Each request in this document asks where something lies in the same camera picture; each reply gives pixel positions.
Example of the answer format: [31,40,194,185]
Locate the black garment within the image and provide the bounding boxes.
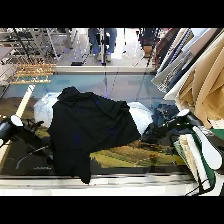
[47,85,143,185]

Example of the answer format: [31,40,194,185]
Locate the heap of clothes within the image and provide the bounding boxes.
[151,27,224,102]

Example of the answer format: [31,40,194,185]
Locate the person's legs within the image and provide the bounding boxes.
[87,27,119,63]

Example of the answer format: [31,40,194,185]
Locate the cream garment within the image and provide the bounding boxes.
[179,133,203,184]

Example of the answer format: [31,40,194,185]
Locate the beige garment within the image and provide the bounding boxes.
[175,39,224,130]

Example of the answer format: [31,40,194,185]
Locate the green garment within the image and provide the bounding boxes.
[173,127,224,195]

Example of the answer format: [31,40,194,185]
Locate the silver frame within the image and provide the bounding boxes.
[0,174,224,197]

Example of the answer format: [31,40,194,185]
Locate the black cable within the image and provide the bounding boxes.
[185,166,218,197]

